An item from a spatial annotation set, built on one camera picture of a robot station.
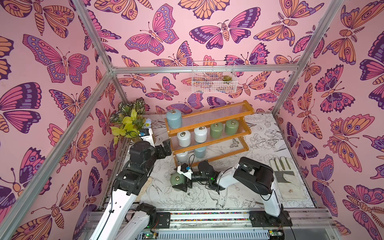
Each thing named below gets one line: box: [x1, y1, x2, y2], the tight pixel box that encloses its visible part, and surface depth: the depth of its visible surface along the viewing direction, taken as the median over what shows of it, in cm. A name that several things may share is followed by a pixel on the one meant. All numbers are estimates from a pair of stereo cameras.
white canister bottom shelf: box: [176, 151, 189, 163], surface depth 89 cm
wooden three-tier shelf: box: [164, 100, 254, 168], surface depth 87 cm
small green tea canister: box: [210, 122, 224, 138], surface depth 85 cm
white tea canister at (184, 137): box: [177, 130, 191, 148], surface depth 81 cm
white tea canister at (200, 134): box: [194, 126, 208, 143], surface depth 83 cm
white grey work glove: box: [269, 156, 308, 200], surface depth 87 cm
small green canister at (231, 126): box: [225, 119, 239, 136], surface depth 86 cm
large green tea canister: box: [170, 172, 187, 192], surface depth 79 cm
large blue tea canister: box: [166, 109, 182, 129], surface depth 72 cm
